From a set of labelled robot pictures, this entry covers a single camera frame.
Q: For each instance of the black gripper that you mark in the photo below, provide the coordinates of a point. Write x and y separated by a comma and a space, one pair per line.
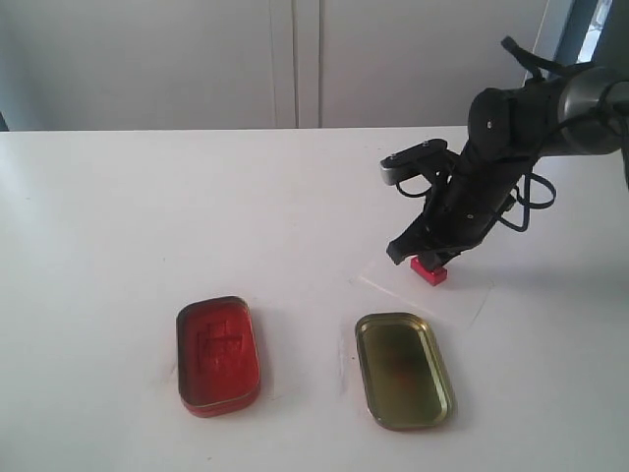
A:
462, 218

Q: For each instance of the red stamp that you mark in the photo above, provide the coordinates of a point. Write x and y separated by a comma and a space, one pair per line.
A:
432, 276

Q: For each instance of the red rectangular tray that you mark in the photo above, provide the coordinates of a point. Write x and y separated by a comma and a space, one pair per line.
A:
217, 360

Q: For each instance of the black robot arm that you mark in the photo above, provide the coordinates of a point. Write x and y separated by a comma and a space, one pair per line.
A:
583, 113

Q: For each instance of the gold tin lid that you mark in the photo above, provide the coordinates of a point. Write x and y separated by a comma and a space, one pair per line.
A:
405, 380

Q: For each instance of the white cabinet doors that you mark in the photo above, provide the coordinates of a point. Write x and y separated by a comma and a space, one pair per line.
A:
139, 65

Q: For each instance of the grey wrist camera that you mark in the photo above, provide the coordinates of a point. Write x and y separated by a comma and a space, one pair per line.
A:
426, 159

